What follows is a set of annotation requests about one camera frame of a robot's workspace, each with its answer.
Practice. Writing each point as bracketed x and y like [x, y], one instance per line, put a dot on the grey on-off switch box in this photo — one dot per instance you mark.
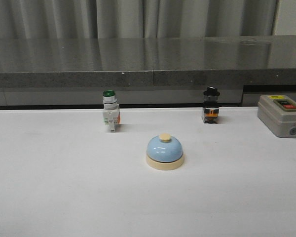
[278, 113]

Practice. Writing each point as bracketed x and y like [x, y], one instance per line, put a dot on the grey granite counter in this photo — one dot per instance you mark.
[145, 72]

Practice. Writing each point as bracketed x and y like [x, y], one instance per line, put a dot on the blue and cream call bell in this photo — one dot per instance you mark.
[164, 152]

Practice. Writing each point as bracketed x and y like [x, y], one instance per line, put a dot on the grey curtain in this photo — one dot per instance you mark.
[109, 19]

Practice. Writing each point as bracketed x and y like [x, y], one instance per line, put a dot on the black rotary selector switch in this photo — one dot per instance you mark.
[210, 110]

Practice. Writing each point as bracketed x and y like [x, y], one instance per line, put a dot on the green push button switch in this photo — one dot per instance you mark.
[111, 110]

